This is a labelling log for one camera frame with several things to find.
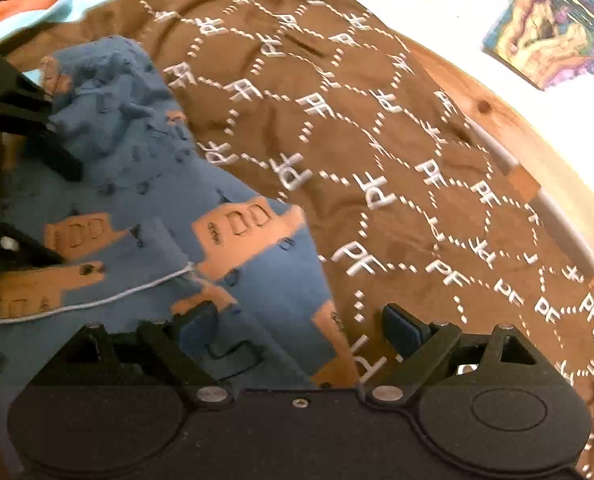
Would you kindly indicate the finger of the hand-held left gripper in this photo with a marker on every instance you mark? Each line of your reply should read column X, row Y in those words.
column 7, row 255
column 12, row 105

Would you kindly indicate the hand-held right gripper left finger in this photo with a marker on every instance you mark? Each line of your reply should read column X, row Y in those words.
column 199, row 327

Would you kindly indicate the brown printed blanket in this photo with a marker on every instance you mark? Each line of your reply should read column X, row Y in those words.
column 377, row 110

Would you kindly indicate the swirl pattern wall poster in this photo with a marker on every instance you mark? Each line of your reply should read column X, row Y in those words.
column 552, row 20

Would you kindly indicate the blue printed pants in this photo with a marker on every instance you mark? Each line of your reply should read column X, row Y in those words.
column 127, row 160

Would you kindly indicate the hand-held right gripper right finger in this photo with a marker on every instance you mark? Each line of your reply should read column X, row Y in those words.
column 399, row 330

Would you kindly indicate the wooden bed frame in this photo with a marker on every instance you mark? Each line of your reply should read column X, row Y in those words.
column 492, row 105

